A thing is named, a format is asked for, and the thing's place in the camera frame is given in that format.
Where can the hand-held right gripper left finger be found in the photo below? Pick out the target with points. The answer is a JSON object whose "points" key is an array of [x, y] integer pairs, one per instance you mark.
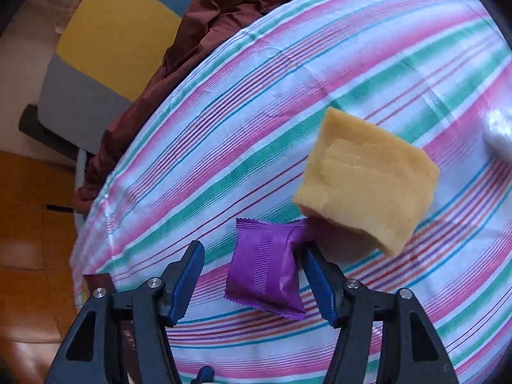
{"points": [[186, 288]]}

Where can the yellow sponge block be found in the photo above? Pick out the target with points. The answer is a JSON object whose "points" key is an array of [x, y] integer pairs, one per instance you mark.
{"points": [[364, 184]]}

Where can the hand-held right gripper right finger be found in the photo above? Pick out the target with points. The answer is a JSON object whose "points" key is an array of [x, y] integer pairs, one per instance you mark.
{"points": [[320, 288]]}

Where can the purple snack packet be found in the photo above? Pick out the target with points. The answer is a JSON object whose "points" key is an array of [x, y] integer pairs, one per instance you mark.
{"points": [[264, 268]]}

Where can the striped pink green cloth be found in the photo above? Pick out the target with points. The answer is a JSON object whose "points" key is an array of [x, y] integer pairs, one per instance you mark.
{"points": [[320, 88]]}

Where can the dark brown crumpled cloth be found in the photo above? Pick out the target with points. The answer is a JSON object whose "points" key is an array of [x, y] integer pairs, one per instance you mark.
{"points": [[200, 40]]}

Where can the clear plastic bag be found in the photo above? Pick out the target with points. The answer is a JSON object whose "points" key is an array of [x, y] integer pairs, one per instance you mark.
{"points": [[500, 132]]}

